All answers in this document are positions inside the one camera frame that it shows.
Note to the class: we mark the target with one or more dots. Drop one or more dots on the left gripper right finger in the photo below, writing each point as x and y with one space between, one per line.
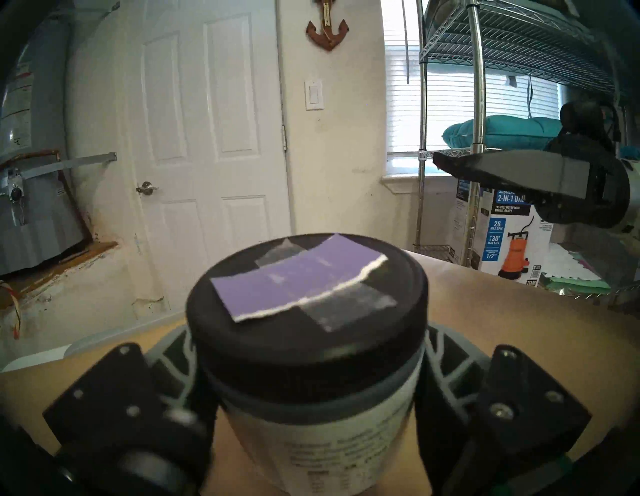
525 400

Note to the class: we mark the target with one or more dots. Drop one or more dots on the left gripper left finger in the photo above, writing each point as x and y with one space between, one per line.
110 395

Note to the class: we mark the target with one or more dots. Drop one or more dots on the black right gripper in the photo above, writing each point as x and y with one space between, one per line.
607 190

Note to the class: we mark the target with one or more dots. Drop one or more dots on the white paint jar black lid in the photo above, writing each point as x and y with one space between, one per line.
310 360

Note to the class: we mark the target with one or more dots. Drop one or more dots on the teal tufted cushion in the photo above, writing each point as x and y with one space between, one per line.
505 131

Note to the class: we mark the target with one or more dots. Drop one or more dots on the utility pump cardboard box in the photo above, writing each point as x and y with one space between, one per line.
500 225

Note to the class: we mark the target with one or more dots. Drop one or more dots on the white zigzag foam mat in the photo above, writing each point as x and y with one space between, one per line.
565 262

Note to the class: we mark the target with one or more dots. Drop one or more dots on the white window sill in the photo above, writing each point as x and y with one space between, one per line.
405 181

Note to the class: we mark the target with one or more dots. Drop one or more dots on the red white candy cane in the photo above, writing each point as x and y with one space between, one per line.
18 320

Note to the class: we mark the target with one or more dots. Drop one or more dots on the green foam mat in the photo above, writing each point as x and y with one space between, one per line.
575 286

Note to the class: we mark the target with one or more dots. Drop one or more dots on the grey water heater tank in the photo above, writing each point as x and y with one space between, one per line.
45 225

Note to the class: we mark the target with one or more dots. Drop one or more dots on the silver door knob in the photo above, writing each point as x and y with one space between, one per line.
146 188

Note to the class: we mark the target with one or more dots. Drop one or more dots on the white panel door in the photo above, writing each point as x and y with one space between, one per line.
215 125

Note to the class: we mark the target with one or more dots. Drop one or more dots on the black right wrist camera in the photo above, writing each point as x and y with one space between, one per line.
580 117

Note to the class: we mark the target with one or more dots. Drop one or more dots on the white light switch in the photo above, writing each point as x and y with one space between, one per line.
314 95

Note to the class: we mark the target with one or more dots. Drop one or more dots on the brown anchor wall decoration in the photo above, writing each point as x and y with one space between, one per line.
327 40

